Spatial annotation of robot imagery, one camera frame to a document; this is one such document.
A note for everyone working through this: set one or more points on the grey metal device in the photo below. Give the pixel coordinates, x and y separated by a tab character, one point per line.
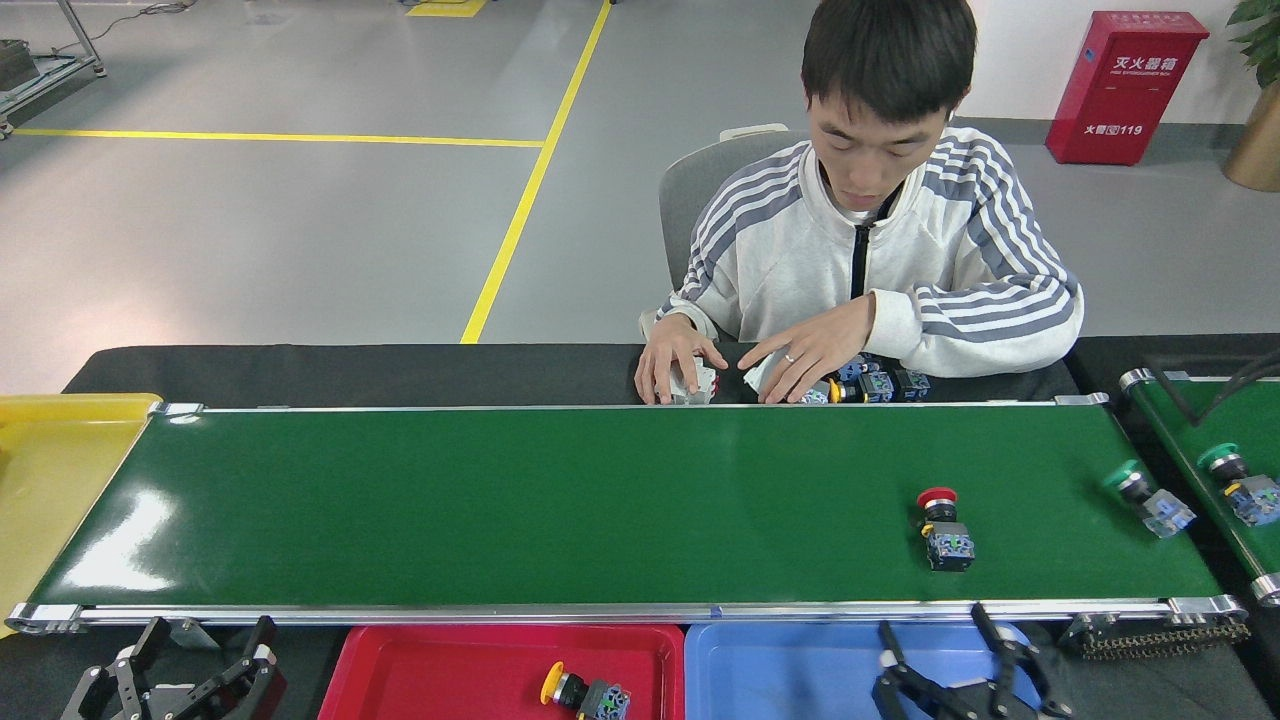
15	65

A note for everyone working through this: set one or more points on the red plastic tray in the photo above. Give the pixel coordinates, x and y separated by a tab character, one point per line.
440	680

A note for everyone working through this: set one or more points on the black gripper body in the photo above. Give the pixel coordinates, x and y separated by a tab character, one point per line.
165	705
975	705

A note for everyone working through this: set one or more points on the red fire extinguisher box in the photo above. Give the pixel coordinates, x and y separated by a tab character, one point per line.
1125	100

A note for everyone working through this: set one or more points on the yellow mushroom push button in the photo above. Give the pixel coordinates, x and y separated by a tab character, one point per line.
878	386
605	702

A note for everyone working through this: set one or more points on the yellow plastic tray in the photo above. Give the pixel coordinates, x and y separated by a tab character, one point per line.
60	480

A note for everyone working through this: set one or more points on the person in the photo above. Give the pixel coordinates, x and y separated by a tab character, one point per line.
780	260

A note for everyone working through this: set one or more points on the blue plastic tray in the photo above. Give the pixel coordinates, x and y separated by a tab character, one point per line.
780	680

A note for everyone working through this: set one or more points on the green mushroom push button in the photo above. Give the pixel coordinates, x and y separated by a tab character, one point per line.
1165	512
1255	498

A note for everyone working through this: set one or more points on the green conveyor belt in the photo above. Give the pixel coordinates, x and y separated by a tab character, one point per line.
600	500
1190	410

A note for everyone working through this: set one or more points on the metal frame cart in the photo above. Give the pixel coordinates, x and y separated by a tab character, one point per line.
40	85

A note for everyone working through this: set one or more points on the potted plant gold planter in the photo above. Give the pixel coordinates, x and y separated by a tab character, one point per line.
1262	150

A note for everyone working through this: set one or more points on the person's left hand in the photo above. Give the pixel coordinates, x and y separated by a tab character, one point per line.
820	345

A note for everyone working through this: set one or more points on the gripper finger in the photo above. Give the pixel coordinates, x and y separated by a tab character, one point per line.
250	690
1015	680
105	690
900	690

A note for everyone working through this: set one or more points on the red push button yellow band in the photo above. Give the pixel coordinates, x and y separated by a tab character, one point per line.
858	366

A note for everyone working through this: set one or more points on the person's right hand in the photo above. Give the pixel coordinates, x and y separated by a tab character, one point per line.
670	345

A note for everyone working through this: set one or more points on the grey office chair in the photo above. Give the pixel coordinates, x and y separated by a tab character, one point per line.
690	200

